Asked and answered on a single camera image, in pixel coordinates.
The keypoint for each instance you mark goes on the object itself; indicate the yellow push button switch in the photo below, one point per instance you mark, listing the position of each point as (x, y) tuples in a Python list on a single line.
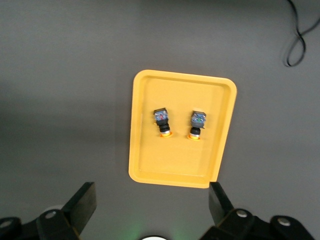
[(197, 120), (161, 118)]

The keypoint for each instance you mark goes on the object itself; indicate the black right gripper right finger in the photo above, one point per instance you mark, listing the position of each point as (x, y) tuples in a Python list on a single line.
[(220, 205)]

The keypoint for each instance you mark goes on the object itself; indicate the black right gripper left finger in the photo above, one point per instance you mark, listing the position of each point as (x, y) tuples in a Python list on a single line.
[(80, 205)]

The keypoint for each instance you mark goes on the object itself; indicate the yellow plastic tray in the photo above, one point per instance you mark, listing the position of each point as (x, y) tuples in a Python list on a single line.
[(180, 160)]

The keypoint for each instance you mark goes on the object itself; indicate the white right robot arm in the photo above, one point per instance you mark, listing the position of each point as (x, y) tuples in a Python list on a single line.
[(153, 238)]

